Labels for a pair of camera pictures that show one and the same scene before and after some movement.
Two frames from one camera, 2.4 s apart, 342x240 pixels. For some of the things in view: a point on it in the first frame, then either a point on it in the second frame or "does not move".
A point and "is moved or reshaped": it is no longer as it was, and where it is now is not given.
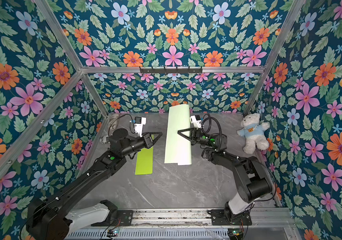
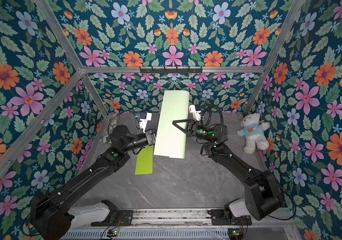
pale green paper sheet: x=178 y=148 is moved or reshaped
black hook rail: x=171 y=71 does not move
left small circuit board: x=112 y=233 does not move
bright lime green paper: x=144 y=163 does not move
